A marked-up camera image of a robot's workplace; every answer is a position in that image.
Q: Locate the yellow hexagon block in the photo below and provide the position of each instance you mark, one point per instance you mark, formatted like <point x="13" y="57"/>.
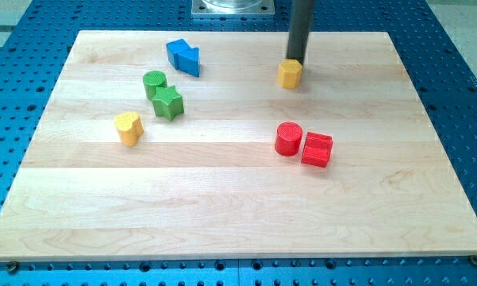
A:
<point x="289" y="73"/>

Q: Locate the yellow heart block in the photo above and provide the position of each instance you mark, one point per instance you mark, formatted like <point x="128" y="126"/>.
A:
<point x="129" y="128"/>

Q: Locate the red cylinder block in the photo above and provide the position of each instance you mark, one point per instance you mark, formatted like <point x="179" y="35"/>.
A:
<point x="288" y="139"/>

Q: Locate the red notched block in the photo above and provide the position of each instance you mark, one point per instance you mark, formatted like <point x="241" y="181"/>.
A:
<point x="317" y="149"/>

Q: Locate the light wooden board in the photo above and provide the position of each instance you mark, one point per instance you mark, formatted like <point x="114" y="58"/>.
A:
<point x="209" y="184"/>

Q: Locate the green star block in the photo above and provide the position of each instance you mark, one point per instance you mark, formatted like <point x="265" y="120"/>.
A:
<point x="167" y="103"/>

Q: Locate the blue triangle block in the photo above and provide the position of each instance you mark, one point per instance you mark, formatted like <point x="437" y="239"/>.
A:
<point x="189" y="61"/>

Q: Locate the green cylinder block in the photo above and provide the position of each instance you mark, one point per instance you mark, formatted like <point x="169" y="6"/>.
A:
<point x="152" y="80"/>

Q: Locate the blue cube block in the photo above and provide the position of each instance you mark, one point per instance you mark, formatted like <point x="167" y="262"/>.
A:
<point x="174" y="48"/>

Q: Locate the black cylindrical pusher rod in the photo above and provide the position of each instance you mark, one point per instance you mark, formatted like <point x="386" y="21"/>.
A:
<point x="301" y="17"/>

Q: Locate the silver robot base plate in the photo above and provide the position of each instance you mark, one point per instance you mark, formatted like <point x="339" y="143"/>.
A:
<point x="232" y="7"/>

